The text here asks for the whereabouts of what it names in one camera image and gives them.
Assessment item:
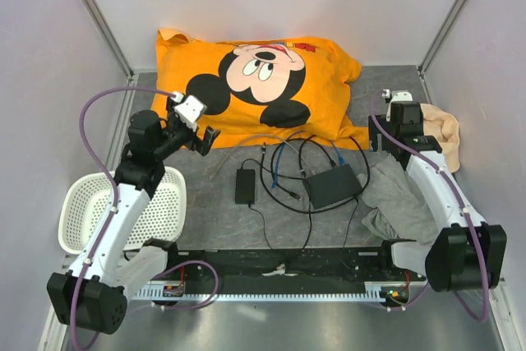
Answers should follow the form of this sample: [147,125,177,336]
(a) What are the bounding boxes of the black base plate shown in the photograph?
[167,247,425,284]

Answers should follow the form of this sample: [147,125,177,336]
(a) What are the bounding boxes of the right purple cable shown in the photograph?
[370,94,492,323]

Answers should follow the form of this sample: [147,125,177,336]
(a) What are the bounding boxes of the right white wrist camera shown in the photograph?
[381,89,413,104]

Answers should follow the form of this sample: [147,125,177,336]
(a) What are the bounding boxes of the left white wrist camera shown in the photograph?
[170,92,207,132]

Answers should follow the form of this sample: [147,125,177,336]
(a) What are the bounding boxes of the slotted cable duct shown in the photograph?
[133,283,410,302]

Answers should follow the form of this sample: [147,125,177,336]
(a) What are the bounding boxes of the black network switch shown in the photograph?
[303,164,362,209]

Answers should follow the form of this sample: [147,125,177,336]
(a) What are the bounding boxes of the black power cord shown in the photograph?
[247,131,372,253]

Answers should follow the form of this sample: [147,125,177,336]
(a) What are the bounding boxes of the grey ethernet cable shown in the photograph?
[208,134,307,180]

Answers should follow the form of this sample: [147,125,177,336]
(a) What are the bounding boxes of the blue ethernet cable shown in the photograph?
[270,131,347,190]

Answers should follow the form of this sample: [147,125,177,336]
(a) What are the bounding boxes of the black power adapter brick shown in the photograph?
[234,169,256,206]

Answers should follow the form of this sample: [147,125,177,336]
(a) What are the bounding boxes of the grey cloth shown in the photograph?
[358,156,439,245]

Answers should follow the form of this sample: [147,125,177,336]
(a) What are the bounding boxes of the peach towel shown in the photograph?
[420,104,460,173]

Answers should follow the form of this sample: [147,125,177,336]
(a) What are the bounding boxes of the orange Mickey Mouse pillow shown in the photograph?
[152,28,369,150]

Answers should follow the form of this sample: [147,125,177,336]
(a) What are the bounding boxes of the purple cable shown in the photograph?
[68,86,176,350]
[370,94,492,323]

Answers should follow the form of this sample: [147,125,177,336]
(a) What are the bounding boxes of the white perforated plastic basket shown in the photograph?
[58,167,187,255]

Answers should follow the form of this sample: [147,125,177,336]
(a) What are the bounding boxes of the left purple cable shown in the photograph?
[68,86,176,350]

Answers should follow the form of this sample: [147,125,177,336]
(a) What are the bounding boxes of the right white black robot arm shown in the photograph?
[368,92,507,292]

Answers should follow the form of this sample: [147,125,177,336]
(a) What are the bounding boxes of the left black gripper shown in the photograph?
[153,99,219,160]

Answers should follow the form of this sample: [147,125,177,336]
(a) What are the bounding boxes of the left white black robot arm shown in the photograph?
[47,105,219,335]

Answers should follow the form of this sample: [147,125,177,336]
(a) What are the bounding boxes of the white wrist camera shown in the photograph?
[170,92,207,132]
[381,89,413,104]

